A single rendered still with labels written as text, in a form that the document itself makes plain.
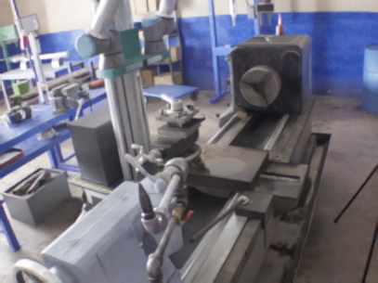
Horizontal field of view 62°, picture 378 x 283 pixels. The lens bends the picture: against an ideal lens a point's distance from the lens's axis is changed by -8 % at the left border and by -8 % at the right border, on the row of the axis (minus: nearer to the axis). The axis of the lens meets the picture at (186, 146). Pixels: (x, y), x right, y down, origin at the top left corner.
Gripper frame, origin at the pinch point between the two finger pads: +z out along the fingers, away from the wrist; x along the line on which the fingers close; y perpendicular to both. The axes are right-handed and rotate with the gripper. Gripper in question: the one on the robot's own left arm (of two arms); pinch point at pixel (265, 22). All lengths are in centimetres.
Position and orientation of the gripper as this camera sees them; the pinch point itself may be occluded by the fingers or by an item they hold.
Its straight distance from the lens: 255.1
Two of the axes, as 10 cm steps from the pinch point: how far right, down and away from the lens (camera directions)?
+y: -1.4, -4.0, 9.1
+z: 1.1, 9.0, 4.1
